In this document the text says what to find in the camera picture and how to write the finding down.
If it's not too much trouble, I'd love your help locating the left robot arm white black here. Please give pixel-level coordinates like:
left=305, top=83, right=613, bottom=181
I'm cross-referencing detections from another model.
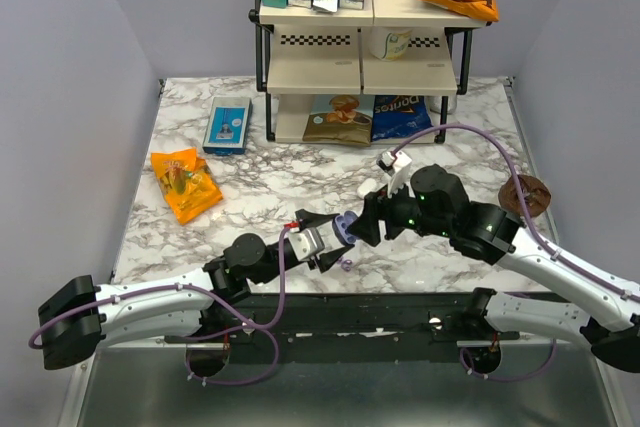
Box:
left=28, top=210, right=356, bottom=370

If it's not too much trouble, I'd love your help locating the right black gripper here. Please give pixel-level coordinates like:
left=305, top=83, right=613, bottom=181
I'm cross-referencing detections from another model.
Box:
left=346, top=172, right=452, bottom=246

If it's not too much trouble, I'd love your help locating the blue razor box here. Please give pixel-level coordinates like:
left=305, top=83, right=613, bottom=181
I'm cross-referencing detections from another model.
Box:
left=202, top=96, right=252, bottom=156

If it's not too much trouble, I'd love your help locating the white yogurt cup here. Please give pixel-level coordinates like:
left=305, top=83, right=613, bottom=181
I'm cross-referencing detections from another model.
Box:
left=368, top=27, right=412, bottom=61

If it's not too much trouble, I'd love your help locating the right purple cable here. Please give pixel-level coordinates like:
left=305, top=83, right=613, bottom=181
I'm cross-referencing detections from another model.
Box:
left=392, top=124, right=640, bottom=383

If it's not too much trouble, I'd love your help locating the blue Doritos bag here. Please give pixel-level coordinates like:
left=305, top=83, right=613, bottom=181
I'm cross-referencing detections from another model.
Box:
left=371, top=95, right=433, bottom=141

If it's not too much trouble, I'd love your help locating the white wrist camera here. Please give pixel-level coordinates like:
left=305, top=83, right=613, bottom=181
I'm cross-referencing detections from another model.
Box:
left=287, top=228, right=325, bottom=262
left=377, top=150, right=412, bottom=198

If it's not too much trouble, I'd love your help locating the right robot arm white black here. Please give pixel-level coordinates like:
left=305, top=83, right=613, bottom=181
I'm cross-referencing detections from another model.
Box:
left=346, top=165, right=639, bottom=373

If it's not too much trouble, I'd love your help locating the beige black shelf rack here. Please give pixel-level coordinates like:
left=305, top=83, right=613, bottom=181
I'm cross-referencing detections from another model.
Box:
left=248, top=0, right=485, bottom=143

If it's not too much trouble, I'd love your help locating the gold brown snack bag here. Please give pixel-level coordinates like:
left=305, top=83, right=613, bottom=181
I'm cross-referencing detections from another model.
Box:
left=302, top=94, right=375, bottom=146

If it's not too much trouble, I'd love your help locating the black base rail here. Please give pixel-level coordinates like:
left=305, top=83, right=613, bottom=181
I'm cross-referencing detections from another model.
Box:
left=149, top=291, right=521, bottom=366

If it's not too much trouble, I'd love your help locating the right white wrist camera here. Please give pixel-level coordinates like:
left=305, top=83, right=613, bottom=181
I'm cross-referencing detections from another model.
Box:
left=377, top=150, right=412, bottom=198

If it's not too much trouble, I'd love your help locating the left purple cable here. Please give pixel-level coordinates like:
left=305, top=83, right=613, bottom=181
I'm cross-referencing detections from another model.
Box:
left=28, top=224, right=301, bottom=387

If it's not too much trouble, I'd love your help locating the lavender earbud charging case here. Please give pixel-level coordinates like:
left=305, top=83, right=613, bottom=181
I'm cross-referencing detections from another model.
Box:
left=332, top=211, right=358, bottom=245

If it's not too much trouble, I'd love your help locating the orange candy bag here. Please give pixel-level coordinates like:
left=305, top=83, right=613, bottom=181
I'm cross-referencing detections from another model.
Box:
left=150, top=148, right=223, bottom=225

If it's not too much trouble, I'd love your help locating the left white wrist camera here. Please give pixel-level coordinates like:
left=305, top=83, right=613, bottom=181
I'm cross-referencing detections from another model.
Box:
left=287, top=228, right=325, bottom=262

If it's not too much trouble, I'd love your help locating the purple cable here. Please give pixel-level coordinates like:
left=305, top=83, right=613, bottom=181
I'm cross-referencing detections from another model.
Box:
left=392, top=124, right=640, bottom=383
left=28, top=224, right=301, bottom=387

